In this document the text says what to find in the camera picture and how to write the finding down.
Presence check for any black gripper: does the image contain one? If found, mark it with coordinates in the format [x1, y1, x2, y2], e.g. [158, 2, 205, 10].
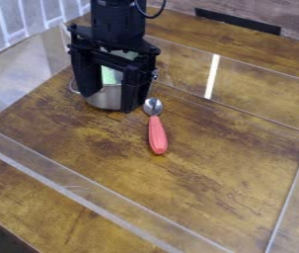
[67, 24, 161, 114]

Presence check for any orange handled metal spoon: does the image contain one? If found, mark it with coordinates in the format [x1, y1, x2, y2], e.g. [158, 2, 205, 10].
[144, 98, 168, 155]

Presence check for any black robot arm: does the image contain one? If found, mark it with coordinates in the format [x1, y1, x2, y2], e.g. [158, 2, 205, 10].
[67, 0, 161, 113]

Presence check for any green knitted ball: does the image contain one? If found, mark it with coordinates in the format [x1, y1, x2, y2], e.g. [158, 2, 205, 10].
[102, 66, 124, 85]

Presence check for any stainless steel pot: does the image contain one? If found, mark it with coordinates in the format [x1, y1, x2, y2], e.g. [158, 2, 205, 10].
[69, 48, 142, 111]

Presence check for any clear acrylic barrier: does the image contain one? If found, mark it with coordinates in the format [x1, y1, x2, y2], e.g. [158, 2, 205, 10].
[0, 28, 299, 253]

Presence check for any black strip on table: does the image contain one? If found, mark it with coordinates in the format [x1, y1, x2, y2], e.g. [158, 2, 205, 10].
[196, 8, 283, 36]

